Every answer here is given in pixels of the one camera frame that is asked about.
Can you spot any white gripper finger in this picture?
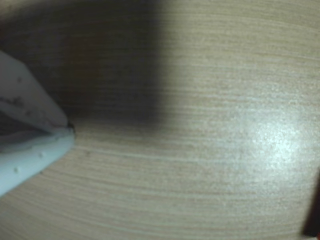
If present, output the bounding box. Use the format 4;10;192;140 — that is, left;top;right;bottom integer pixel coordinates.
0;132;76;198
0;51;76;135

